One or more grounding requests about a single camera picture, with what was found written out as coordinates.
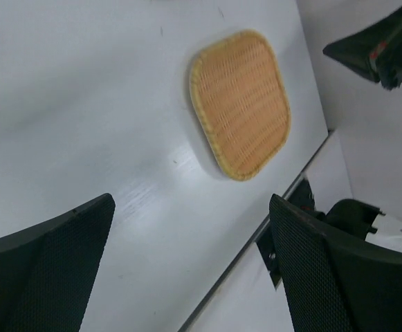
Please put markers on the rounded tan woven tray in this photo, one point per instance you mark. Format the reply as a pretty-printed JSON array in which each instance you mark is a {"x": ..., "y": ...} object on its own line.
[{"x": 238, "y": 95}]

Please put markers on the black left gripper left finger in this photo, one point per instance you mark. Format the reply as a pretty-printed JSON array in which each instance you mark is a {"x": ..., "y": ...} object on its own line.
[{"x": 47, "y": 271}]

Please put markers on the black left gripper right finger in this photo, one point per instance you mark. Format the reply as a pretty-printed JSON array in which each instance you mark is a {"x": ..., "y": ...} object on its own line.
[{"x": 343, "y": 283}]

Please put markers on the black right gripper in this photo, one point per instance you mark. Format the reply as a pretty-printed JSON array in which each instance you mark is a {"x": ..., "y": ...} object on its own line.
[{"x": 374, "y": 53}]

